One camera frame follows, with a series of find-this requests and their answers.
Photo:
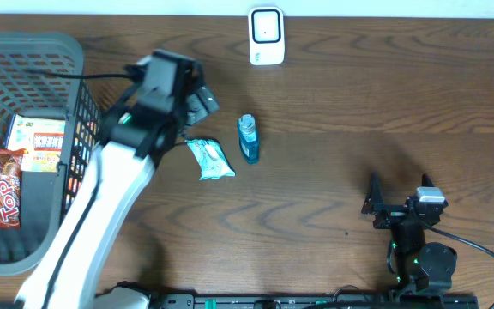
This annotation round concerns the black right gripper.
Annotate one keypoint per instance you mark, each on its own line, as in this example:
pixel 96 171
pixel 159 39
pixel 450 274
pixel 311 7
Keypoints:
pixel 374 203

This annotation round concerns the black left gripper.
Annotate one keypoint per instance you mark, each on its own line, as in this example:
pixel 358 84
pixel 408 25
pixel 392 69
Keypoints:
pixel 197 100

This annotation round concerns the blue mouthwash bottle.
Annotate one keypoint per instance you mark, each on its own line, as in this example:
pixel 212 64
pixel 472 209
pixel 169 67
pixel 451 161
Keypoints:
pixel 248 138

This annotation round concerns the teal wet wipes pack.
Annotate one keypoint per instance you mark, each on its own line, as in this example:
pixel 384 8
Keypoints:
pixel 210 158

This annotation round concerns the yellow white snack bag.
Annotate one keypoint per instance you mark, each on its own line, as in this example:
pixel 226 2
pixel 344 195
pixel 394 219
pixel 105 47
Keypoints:
pixel 42 139

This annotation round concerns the red Top chocolate bar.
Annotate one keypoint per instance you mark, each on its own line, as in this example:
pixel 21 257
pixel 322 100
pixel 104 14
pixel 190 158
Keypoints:
pixel 10 188

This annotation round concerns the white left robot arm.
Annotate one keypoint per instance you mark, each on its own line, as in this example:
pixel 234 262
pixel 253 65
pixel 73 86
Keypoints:
pixel 122 164

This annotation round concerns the grey plastic shopping basket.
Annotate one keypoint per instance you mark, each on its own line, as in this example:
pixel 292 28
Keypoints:
pixel 39 78

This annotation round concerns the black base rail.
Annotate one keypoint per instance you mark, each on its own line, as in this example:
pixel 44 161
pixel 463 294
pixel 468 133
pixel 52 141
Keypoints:
pixel 346 300

